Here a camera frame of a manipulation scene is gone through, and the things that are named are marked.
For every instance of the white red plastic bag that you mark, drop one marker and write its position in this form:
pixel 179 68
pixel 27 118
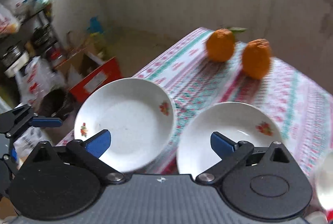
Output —
pixel 37 81

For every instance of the white floral bowl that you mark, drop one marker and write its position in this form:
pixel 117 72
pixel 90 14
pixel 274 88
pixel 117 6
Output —
pixel 323 180

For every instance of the patterned tablecloth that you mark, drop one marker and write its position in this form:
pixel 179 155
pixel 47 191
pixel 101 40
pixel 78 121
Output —
pixel 300 108

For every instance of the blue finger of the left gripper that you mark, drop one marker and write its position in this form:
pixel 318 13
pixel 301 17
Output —
pixel 45 122

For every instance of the white kitchen cabinets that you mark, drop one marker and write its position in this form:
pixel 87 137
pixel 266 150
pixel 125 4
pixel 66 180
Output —
pixel 299 31

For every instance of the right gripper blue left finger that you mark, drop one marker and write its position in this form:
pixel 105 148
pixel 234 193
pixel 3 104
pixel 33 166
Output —
pixel 99 143

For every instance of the orange without leaf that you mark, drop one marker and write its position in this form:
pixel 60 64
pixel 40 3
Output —
pixel 256 59

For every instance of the red cardboard box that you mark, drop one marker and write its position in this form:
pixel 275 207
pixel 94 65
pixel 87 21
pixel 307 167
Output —
pixel 85 72

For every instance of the black pot on floor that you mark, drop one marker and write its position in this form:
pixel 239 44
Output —
pixel 57 103

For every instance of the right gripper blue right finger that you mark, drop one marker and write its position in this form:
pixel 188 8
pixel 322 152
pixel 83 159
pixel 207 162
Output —
pixel 222 145

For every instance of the metal storage shelf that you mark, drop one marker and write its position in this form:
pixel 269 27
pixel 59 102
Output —
pixel 27 31

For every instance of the white plate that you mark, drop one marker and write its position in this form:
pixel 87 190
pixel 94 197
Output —
pixel 237 121
pixel 140 116

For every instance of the orange with leaf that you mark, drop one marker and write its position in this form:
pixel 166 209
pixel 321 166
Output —
pixel 220 46

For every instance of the blue plastic jug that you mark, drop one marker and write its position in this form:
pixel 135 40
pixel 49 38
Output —
pixel 95 26

